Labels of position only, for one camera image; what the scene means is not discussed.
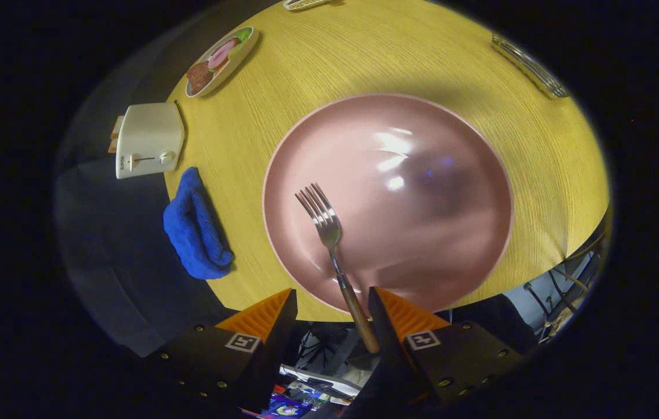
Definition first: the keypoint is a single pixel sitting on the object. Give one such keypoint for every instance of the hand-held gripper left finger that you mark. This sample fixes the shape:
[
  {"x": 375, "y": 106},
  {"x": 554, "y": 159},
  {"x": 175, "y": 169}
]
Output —
[{"x": 277, "y": 349}]

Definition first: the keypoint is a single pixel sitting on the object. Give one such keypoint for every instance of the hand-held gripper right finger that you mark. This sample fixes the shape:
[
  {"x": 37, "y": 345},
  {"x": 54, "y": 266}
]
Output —
[{"x": 390, "y": 343}]

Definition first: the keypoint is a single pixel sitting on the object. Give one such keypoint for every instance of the pink round plate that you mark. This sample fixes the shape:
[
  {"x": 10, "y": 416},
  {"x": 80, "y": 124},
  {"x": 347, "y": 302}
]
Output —
[{"x": 422, "y": 244}]

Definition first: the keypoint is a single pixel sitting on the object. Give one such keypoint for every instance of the blue towel cloth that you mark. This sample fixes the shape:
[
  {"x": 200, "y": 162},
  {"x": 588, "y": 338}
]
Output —
[{"x": 195, "y": 233}]

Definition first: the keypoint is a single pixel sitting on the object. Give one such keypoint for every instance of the white toaster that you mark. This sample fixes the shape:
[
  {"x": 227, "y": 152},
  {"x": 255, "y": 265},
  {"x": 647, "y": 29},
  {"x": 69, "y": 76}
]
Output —
[{"x": 152, "y": 134}]

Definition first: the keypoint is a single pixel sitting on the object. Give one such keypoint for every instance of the brown toast slice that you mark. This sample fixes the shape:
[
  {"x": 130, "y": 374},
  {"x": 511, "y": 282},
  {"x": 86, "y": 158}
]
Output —
[
  {"x": 113, "y": 144},
  {"x": 118, "y": 123}
]

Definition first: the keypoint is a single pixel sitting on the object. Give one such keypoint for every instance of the brown meat patty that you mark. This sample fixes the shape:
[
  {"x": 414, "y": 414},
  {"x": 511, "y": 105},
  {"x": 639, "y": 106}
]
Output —
[{"x": 198, "y": 75}]

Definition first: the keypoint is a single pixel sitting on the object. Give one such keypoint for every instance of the white oval food dish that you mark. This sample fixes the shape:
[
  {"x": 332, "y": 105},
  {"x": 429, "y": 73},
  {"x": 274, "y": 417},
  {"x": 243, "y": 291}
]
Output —
[{"x": 247, "y": 53}]

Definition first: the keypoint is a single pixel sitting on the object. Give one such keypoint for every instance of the pink ham slice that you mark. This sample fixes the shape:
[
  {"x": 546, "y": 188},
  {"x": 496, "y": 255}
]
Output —
[{"x": 220, "y": 53}]

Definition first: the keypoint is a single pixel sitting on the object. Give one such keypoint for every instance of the green lettuce leaf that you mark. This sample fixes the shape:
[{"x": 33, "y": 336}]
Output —
[{"x": 241, "y": 36}]

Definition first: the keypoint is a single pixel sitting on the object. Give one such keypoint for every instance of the white divided bean dish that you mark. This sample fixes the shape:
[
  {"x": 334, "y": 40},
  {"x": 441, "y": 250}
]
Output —
[{"x": 306, "y": 4}]

